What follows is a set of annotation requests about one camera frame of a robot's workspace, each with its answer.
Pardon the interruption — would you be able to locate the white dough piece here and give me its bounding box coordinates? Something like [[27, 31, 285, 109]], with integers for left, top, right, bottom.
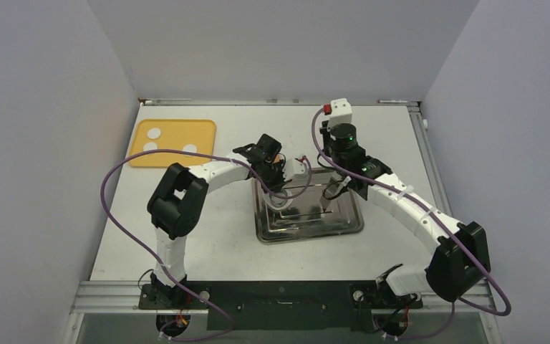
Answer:
[[262, 190, 293, 211]]

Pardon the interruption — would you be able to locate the stainless steel tray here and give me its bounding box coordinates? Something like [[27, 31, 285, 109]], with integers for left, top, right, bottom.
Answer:
[[252, 168, 365, 244]]

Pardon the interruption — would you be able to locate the scraper with red handle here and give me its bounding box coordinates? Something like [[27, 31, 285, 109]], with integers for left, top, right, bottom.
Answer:
[[319, 173, 343, 211]]

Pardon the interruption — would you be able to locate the metal ring cutter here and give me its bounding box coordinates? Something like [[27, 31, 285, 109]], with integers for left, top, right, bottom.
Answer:
[[269, 191, 288, 206]]

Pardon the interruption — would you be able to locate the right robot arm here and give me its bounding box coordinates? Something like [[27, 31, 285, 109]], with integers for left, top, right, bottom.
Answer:
[[319, 123, 491, 307]]

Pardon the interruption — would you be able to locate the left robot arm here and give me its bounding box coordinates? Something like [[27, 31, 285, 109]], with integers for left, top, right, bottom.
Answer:
[[147, 134, 291, 308]]

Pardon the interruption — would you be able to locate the white dough disc right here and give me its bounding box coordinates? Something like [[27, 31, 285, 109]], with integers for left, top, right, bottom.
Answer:
[[182, 144, 198, 154]]

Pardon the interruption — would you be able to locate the white dough disc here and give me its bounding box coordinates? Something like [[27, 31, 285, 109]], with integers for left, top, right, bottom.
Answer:
[[143, 142, 158, 151], [147, 128, 161, 140], [182, 144, 198, 154]]

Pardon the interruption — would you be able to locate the white dough disc lower left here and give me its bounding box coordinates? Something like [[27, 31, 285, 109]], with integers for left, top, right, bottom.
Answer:
[[143, 142, 158, 151]]

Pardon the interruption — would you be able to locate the white dough disc upper left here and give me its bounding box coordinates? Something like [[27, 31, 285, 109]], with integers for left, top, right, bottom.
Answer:
[[147, 128, 161, 140]]

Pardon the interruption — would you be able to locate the yellow plastic tray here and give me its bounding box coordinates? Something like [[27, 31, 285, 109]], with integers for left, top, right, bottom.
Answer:
[[129, 119, 216, 168]]

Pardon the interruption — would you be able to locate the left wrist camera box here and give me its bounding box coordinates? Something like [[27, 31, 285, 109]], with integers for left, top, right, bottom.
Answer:
[[283, 157, 308, 181]]

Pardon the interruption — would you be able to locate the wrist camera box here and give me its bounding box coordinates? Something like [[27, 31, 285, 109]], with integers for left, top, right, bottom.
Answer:
[[323, 98, 352, 130], [283, 157, 308, 181]]

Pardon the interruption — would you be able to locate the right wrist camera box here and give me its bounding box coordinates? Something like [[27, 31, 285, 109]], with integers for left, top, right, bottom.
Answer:
[[323, 98, 352, 130]]

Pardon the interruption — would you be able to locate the aluminium frame rail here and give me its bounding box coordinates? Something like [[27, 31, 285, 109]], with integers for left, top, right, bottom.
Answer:
[[407, 101, 453, 216]]

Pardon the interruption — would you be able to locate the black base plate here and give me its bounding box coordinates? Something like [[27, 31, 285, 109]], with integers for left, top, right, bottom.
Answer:
[[138, 280, 423, 331]]

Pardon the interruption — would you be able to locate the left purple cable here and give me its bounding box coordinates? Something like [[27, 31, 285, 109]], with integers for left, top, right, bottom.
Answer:
[[100, 149, 314, 342]]

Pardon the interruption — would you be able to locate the purple cable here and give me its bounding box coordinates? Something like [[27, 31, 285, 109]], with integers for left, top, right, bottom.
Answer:
[[311, 106, 513, 342], [100, 149, 314, 342]]

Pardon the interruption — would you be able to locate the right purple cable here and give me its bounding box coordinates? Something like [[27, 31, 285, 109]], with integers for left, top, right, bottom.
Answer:
[[311, 106, 513, 342]]

